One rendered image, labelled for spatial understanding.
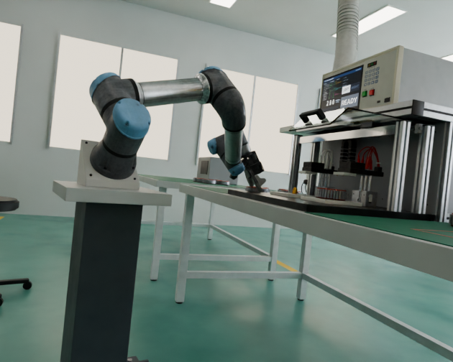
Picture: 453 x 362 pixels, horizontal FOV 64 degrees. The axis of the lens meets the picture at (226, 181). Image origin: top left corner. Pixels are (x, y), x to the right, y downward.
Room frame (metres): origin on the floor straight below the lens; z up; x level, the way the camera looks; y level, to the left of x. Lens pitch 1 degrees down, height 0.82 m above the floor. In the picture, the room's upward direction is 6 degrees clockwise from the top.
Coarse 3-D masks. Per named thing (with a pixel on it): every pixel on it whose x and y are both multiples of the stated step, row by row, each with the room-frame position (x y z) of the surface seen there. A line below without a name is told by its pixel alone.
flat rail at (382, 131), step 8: (376, 128) 1.23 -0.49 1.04; (384, 128) 1.20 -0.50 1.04; (392, 128) 1.17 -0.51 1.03; (304, 136) 1.65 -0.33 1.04; (312, 136) 1.59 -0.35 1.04; (320, 136) 1.54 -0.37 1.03; (328, 136) 1.48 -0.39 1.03; (336, 136) 1.44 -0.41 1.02; (344, 136) 1.39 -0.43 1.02; (352, 136) 1.34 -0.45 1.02; (360, 136) 1.30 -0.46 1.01; (368, 136) 1.27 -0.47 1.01
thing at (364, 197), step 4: (352, 192) 1.35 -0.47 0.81; (356, 192) 1.33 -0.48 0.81; (364, 192) 1.29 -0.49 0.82; (368, 192) 1.29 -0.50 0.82; (372, 192) 1.29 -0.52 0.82; (376, 192) 1.30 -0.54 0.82; (352, 196) 1.35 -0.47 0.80; (356, 196) 1.33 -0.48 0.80; (364, 196) 1.29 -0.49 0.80; (372, 196) 1.29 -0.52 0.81; (376, 196) 1.30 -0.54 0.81; (352, 200) 1.35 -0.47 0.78; (356, 200) 1.33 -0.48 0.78; (364, 200) 1.29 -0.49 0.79; (368, 200) 1.29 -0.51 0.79; (372, 200) 1.29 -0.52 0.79; (376, 200) 1.30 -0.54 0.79; (364, 204) 1.29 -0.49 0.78; (368, 204) 1.29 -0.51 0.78; (372, 204) 1.30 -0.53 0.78
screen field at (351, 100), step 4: (344, 96) 1.47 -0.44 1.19; (348, 96) 1.44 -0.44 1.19; (352, 96) 1.42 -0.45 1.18; (356, 96) 1.40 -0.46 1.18; (344, 100) 1.46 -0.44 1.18; (348, 100) 1.44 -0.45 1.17; (352, 100) 1.42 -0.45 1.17; (356, 100) 1.40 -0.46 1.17; (344, 104) 1.46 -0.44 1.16; (348, 104) 1.44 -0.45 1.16; (352, 104) 1.41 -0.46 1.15; (356, 104) 1.39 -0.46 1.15; (340, 108) 1.48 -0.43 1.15
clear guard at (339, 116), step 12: (348, 108) 1.08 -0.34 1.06; (312, 120) 1.20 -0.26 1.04; (324, 120) 1.12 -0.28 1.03; (336, 120) 1.28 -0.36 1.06; (348, 120) 1.26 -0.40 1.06; (360, 120) 1.24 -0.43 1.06; (372, 120) 1.21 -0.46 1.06; (384, 120) 1.19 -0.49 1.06; (396, 120) 1.17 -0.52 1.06; (408, 120) 1.16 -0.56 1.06
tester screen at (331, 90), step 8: (352, 72) 1.43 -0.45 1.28; (360, 72) 1.39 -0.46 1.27; (328, 80) 1.58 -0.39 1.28; (336, 80) 1.53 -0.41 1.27; (344, 80) 1.48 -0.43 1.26; (352, 80) 1.43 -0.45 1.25; (328, 88) 1.58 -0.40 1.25; (336, 88) 1.52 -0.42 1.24; (328, 96) 1.57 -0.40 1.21; (336, 96) 1.52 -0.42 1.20; (336, 104) 1.51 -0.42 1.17
